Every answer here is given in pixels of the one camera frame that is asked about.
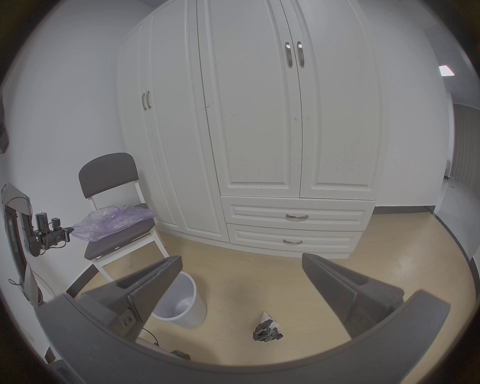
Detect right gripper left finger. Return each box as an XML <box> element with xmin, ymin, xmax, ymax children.
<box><xmin>80</xmin><ymin>256</ymin><xmax>184</xmax><ymax>343</ymax></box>

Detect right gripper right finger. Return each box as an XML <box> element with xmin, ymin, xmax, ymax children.
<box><xmin>302</xmin><ymin>252</ymin><xmax>405</xmax><ymax>340</ymax></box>

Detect purple plastic bag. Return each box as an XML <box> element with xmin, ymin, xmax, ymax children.
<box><xmin>71</xmin><ymin>205</ymin><xmax>158</xmax><ymax>243</ymax></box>

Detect black plastic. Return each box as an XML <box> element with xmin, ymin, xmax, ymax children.
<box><xmin>253</xmin><ymin>319</ymin><xmax>285</xmax><ymax>343</ymax></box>

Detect white trash bin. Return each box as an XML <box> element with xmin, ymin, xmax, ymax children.
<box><xmin>150</xmin><ymin>271</ymin><xmax>208</xmax><ymax>330</ymax></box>

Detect white chair grey cushions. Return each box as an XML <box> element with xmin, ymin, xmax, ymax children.
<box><xmin>65</xmin><ymin>152</ymin><xmax>170</xmax><ymax>299</ymax></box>

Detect white wardrobe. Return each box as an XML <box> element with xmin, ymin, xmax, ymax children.
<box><xmin>116</xmin><ymin>0</ymin><xmax>389</xmax><ymax>260</ymax></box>

